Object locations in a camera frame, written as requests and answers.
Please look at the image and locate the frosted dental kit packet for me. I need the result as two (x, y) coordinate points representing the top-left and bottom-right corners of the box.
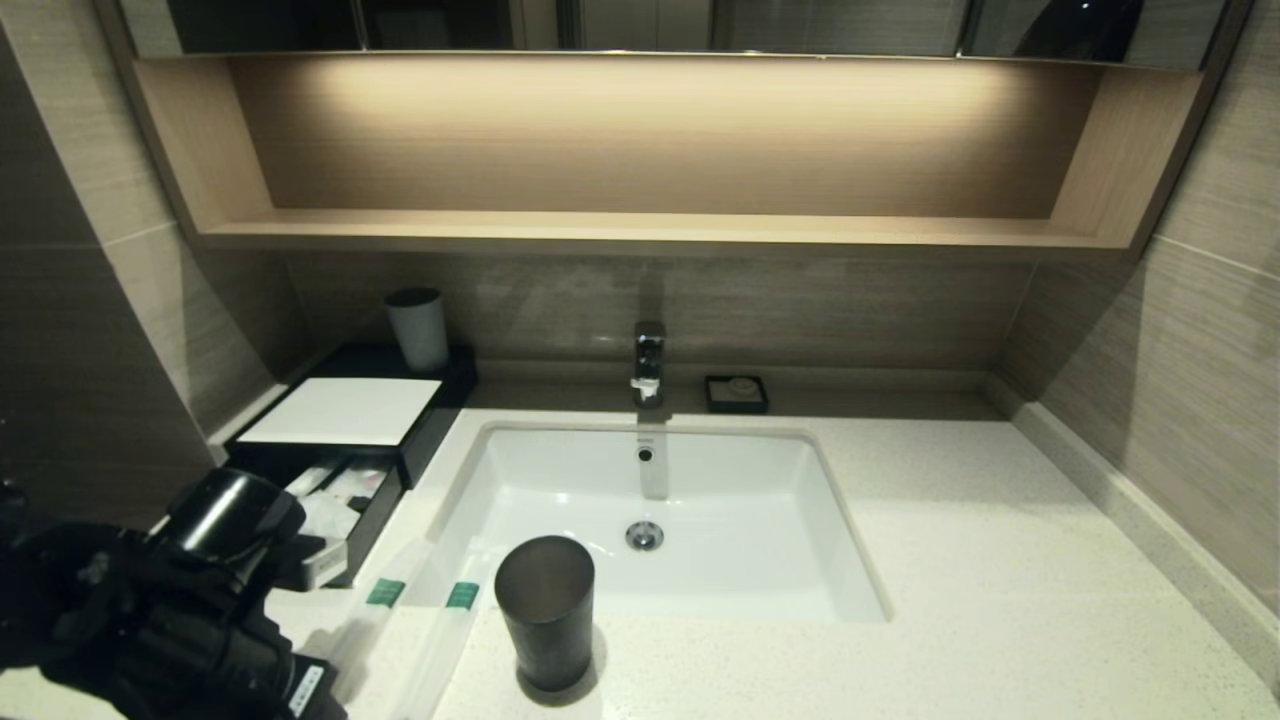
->
(395, 545), (491, 720)
(285, 462), (341, 498)
(325, 540), (431, 706)

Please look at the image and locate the white ceramic sink basin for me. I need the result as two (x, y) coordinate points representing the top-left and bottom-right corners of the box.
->
(425, 420), (893, 626)

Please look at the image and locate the black soap dish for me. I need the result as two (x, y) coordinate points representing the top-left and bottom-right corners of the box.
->
(705, 374), (770, 414)

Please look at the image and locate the dark metal tumbler cup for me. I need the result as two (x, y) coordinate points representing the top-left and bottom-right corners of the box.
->
(493, 536), (596, 693)

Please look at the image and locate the white crumpled pouch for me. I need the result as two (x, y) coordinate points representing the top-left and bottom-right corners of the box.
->
(300, 495), (361, 541)

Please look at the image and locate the chrome faucet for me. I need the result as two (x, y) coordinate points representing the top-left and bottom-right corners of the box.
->
(630, 320), (668, 406)

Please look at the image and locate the black box drawer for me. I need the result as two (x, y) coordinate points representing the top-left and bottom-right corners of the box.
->
(228, 445), (406, 589)

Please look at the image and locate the black storage box housing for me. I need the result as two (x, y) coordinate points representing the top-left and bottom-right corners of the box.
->
(225, 343), (478, 491)

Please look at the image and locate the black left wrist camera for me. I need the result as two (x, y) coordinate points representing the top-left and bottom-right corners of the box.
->
(150, 467), (349, 591)

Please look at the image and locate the wooden wall shelf niche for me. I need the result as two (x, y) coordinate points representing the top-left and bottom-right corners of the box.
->
(90, 45), (1251, 261)

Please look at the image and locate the mirror cabinet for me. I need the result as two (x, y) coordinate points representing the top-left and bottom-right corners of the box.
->
(110, 0), (1241, 66)

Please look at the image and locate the grey white cup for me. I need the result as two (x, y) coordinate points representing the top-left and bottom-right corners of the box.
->
(385, 288), (449, 373)

